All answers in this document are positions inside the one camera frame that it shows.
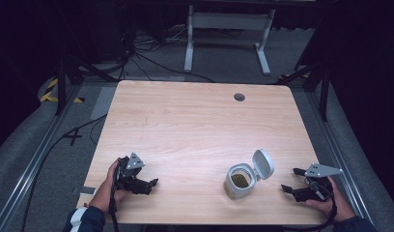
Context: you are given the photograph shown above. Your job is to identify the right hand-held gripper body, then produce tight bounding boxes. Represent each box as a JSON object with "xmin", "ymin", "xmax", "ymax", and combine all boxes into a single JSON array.
[{"xmin": 294, "ymin": 162, "xmax": 344, "ymax": 203}]

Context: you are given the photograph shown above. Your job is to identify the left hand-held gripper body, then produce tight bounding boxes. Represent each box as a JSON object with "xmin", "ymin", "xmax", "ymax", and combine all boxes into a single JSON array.
[{"xmin": 113, "ymin": 152, "xmax": 149, "ymax": 195}]

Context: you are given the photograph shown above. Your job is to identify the white jar with flip lid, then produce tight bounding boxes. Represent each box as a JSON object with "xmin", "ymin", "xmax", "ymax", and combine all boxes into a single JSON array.
[{"xmin": 223, "ymin": 148, "xmax": 275, "ymax": 200}]

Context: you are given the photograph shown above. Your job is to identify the person's right hand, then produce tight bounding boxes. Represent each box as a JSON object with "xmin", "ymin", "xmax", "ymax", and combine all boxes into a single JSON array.
[{"xmin": 304, "ymin": 177, "xmax": 357, "ymax": 223}]

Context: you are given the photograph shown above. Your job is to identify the person's left hand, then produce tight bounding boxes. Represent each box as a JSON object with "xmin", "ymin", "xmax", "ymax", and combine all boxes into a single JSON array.
[{"xmin": 88, "ymin": 159, "xmax": 129, "ymax": 214}]

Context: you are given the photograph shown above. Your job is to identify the dried green herbs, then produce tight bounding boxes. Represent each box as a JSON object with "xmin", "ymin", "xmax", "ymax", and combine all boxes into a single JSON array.
[{"xmin": 231, "ymin": 173, "xmax": 250, "ymax": 189}]

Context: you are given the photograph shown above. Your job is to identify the black tripod stand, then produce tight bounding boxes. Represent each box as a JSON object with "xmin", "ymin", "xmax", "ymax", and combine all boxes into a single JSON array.
[
  {"xmin": 275, "ymin": 61, "xmax": 332, "ymax": 123},
  {"xmin": 53, "ymin": 52, "xmax": 120, "ymax": 116}
]

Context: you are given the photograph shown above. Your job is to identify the yellow black hazard tape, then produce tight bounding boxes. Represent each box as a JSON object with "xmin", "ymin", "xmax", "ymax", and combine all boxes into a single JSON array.
[{"xmin": 39, "ymin": 77, "xmax": 86, "ymax": 104}]

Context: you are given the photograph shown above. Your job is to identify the right hand-held gripper cable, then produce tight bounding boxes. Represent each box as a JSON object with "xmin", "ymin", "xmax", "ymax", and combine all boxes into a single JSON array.
[{"xmin": 281, "ymin": 180, "xmax": 338, "ymax": 232}]

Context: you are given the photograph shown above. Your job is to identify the hand-held gripper cable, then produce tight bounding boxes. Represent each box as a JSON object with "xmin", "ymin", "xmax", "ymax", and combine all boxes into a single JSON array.
[
  {"xmin": 281, "ymin": 180, "xmax": 338, "ymax": 232},
  {"xmin": 107, "ymin": 167, "xmax": 122, "ymax": 232}
]

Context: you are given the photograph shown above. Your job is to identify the left hand-held gripper cable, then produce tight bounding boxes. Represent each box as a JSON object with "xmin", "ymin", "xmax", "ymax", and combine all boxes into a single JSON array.
[{"xmin": 107, "ymin": 167, "xmax": 122, "ymax": 232}]

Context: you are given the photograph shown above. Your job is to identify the aluminium floor rail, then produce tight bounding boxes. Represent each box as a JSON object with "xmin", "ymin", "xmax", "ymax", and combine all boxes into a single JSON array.
[
  {"xmin": 304, "ymin": 90, "xmax": 377, "ymax": 227},
  {"xmin": 0, "ymin": 84, "xmax": 84, "ymax": 232}
]

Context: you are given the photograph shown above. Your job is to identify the black floor cable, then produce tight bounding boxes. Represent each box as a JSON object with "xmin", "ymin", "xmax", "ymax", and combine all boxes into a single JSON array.
[{"xmin": 20, "ymin": 113, "xmax": 108, "ymax": 232}]

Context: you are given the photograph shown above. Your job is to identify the bundle of black cables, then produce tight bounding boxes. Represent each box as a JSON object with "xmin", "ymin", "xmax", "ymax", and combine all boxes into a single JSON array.
[{"xmin": 119, "ymin": 27, "xmax": 216, "ymax": 84}]

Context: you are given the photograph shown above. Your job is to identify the white metal stand frame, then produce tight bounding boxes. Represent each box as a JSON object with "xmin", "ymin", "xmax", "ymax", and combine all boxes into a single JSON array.
[{"xmin": 183, "ymin": 4, "xmax": 277, "ymax": 76}]

